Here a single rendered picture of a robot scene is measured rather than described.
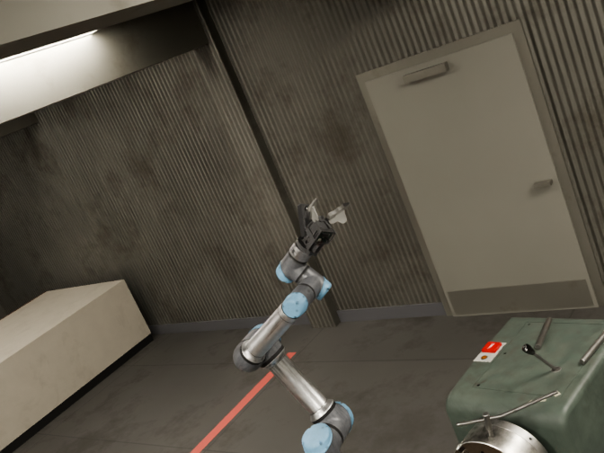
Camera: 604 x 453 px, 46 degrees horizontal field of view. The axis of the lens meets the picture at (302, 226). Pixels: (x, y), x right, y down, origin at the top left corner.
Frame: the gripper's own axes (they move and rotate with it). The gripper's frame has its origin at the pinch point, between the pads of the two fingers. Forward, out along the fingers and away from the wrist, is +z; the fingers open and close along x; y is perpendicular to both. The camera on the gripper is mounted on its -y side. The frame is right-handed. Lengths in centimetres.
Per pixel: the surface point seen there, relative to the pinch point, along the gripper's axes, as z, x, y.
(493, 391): -28, -59, 62
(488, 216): -86, -297, -115
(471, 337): -166, -307, -62
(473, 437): -34, -42, 74
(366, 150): -111, -253, -215
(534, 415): -18, -54, 79
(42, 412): -526, -129, -264
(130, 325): -486, -237, -342
